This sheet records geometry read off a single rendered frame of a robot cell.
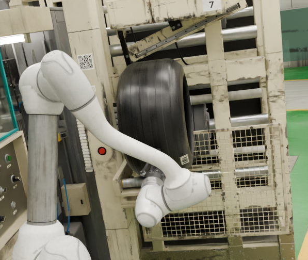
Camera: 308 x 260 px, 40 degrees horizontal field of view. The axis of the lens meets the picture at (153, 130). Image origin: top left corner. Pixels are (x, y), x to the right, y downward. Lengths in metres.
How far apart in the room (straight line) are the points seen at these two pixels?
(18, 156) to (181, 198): 0.84
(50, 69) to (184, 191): 0.60
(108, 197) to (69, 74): 1.05
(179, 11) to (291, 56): 9.08
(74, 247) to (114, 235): 0.99
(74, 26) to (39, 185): 0.87
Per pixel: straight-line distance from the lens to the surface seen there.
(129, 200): 2.11
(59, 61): 1.31
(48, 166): 1.46
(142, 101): 1.84
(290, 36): 11.13
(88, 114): 1.35
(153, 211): 1.50
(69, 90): 1.31
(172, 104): 1.83
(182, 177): 1.46
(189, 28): 2.34
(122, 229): 2.29
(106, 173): 2.17
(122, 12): 2.26
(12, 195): 1.94
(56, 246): 1.35
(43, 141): 1.45
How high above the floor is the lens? 1.66
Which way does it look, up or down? 15 degrees down
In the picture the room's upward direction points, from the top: 8 degrees counter-clockwise
